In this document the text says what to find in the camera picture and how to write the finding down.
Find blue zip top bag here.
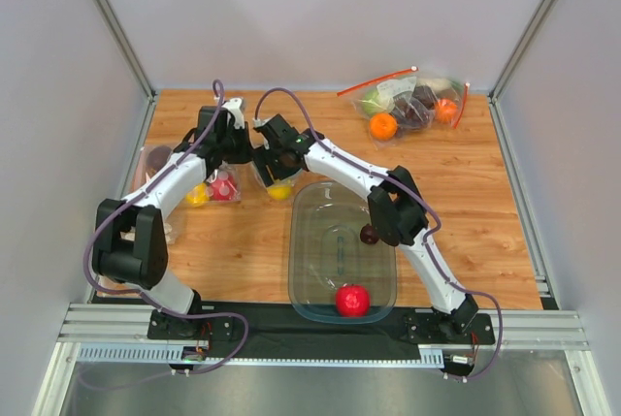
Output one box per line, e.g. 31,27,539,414
250,164,300,199

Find yellow fake lemon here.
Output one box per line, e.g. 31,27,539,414
267,185,293,201

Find dark purple fake plum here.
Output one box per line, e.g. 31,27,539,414
359,224,379,245

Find red fake apple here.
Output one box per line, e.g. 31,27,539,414
335,284,371,317

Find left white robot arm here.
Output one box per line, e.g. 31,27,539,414
84,97,251,318

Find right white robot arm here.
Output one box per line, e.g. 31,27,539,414
253,114,478,334

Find clear bag with mushroom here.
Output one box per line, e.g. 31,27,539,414
185,166,242,208

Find red spotted fake mushroom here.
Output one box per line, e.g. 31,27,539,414
207,171,239,202

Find yellow fake pepper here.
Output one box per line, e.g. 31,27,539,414
185,182,210,208

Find clear bag far left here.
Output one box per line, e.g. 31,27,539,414
132,144,185,246

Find orange fake tangerine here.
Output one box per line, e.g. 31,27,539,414
369,112,398,141

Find green fake cabbage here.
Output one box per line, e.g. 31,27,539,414
361,89,392,117

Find red zip bag back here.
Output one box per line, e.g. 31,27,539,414
336,66,470,148

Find fake purple grapes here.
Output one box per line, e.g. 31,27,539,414
390,85,436,131

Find clear plastic tub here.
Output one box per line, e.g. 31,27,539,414
288,181,397,325

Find black base strip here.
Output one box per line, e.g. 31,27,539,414
147,300,496,364

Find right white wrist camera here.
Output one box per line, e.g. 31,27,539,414
252,118,272,149

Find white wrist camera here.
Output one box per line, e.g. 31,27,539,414
252,118,272,149
223,97,245,129

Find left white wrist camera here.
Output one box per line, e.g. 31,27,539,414
223,97,245,129

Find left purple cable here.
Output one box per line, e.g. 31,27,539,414
82,79,251,378

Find purple cable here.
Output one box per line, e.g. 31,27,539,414
82,79,251,378
254,86,504,383

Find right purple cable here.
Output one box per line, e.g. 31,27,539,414
254,86,504,383

